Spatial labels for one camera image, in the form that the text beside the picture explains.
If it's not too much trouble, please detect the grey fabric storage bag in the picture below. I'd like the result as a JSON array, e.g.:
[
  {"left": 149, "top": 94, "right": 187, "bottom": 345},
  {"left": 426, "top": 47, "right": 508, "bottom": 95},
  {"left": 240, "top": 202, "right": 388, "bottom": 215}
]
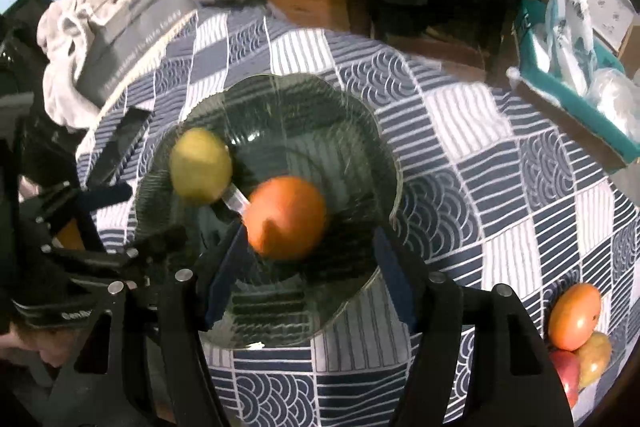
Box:
[{"left": 75, "top": 0, "right": 198, "bottom": 105}]

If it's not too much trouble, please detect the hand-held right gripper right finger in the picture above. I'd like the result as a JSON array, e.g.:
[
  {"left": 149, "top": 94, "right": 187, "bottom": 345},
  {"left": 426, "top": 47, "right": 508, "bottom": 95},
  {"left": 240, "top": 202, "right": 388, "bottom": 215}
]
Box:
[{"left": 372, "top": 224, "right": 576, "bottom": 427}]

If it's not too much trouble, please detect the person's left hand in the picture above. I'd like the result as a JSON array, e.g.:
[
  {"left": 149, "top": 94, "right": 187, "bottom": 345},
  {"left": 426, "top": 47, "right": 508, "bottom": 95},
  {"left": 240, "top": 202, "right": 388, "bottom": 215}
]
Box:
[{"left": 0, "top": 321, "right": 68, "bottom": 369}]

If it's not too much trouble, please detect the yellow-green mango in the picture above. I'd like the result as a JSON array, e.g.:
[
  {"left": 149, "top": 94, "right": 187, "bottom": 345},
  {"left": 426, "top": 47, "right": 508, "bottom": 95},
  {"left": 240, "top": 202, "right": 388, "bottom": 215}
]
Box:
[{"left": 169, "top": 128, "right": 234, "bottom": 206}]

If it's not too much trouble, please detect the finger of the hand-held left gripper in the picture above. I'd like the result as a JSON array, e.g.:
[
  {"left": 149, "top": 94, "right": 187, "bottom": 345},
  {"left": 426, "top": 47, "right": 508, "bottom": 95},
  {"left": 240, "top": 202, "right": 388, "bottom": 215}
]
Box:
[
  {"left": 21, "top": 179, "right": 135, "bottom": 254},
  {"left": 44, "top": 226, "right": 189, "bottom": 289}
]

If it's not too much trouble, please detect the clear plastic bag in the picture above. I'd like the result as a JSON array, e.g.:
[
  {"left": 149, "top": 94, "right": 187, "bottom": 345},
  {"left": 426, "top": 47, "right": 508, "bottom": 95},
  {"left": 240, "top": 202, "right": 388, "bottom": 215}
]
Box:
[{"left": 585, "top": 68, "right": 640, "bottom": 142}]

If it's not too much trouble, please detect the white patterned box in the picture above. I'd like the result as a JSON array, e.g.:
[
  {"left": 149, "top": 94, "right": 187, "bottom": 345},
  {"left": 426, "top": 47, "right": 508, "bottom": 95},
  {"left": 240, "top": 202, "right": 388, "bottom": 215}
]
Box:
[{"left": 587, "top": 0, "right": 638, "bottom": 58}]

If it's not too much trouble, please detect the scalloped glass plate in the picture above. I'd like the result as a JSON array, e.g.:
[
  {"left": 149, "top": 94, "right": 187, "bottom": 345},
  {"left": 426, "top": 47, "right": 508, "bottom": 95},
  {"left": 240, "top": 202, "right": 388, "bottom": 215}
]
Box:
[{"left": 132, "top": 72, "right": 403, "bottom": 350}]

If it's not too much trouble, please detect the blue white patterned tablecloth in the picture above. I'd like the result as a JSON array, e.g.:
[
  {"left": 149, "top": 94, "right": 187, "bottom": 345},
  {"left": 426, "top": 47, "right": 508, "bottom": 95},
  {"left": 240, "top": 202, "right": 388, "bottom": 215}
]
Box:
[{"left": 75, "top": 7, "right": 640, "bottom": 427}]

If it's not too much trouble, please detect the wooden drawer box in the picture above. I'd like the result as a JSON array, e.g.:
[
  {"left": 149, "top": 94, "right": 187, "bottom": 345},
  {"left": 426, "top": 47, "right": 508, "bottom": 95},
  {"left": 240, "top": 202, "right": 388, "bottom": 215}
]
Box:
[{"left": 267, "top": 0, "right": 351, "bottom": 32}]

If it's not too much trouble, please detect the red apple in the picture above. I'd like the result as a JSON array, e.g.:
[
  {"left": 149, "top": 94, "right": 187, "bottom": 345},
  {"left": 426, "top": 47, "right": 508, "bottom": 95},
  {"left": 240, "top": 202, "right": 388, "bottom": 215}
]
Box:
[{"left": 549, "top": 349, "right": 581, "bottom": 410}]

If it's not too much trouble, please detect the orange-red mango on table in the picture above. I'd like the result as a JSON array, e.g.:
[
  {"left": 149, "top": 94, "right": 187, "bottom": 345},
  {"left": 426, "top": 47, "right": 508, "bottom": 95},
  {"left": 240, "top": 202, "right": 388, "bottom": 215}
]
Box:
[{"left": 548, "top": 283, "right": 602, "bottom": 352}]

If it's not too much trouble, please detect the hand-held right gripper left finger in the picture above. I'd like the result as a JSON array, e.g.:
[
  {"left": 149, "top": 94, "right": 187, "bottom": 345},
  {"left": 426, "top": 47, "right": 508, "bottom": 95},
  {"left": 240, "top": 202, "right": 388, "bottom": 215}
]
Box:
[{"left": 47, "top": 223, "right": 250, "bottom": 427}]

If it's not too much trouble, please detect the black rectangular device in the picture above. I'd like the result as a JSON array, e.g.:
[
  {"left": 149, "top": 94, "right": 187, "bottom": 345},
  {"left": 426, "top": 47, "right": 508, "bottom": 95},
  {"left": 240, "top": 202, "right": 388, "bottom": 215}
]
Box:
[{"left": 87, "top": 107, "right": 153, "bottom": 185}]

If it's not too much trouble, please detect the small green-red mango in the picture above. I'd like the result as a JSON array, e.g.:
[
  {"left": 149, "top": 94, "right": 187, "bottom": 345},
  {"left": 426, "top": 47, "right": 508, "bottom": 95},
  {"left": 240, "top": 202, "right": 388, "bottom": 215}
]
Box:
[{"left": 575, "top": 332, "right": 613, "bottom": 389}]

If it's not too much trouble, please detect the orange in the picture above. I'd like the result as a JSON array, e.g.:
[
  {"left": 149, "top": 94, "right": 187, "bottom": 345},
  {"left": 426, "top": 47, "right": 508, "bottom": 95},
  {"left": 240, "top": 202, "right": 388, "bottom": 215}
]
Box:
[{"left": 242, "top": 177, "right": 328, "bottom": 262}]

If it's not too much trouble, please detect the teal box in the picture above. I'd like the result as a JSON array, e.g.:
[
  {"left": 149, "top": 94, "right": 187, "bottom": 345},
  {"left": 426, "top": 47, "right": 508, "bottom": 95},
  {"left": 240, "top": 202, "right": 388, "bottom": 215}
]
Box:
[{"left": 507, "top": 0, "right": 640, "bottom": 170}]

